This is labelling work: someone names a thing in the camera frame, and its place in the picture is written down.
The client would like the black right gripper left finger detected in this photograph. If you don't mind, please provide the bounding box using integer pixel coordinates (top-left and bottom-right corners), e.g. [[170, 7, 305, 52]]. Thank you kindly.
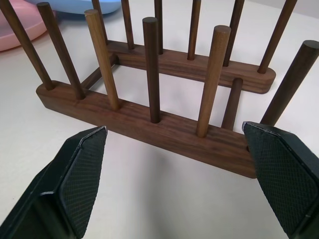
[[0, 125, 108, 239]]

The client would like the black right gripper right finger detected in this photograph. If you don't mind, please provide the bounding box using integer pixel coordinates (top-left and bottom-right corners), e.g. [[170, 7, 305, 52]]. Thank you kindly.
[[242, 121, 319, 239]]

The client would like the pink plate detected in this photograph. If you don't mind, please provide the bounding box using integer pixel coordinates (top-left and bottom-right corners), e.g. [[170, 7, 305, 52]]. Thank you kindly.
[[0, 0, 57, 52]]

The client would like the blue plate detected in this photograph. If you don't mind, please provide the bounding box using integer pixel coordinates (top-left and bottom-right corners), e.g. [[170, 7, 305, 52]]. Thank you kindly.
[[51, 0, 125, 15]]

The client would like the wooden dish rack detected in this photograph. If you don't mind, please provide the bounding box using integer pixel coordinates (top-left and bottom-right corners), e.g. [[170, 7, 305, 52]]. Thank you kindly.
[[0, 0, 319, 179]]

